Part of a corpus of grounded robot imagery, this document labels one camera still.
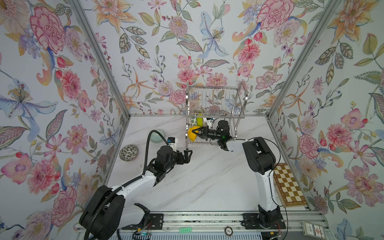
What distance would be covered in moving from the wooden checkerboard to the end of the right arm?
0.33 metres

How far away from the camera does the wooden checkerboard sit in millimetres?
798

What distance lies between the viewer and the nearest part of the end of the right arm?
2.70 feet

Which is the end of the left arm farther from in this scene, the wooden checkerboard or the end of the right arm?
the wooden checkerboard
